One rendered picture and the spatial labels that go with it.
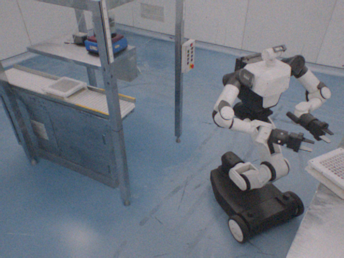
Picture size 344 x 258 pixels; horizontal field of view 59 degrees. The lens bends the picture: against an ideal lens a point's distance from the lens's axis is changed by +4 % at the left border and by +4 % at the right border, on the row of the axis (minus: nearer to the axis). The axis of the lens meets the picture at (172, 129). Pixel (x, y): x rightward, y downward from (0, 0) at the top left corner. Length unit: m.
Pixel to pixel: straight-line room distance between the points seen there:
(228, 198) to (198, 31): 3.82
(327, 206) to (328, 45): 3.68
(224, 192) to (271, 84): 1.02
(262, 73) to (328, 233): 0.91
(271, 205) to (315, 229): 0.96
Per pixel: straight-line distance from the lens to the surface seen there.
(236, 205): 2.46
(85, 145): 2.66
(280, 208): 2.50
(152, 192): 2.73
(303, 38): 5.15
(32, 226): 2.75
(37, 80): 2.89
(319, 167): 1.77
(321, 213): 1.65
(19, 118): 2.97
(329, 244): 1.55
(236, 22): 5.38
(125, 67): 2.15
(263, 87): 1.91
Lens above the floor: 2.02
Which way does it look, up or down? 36 degrees down
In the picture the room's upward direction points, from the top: straight up
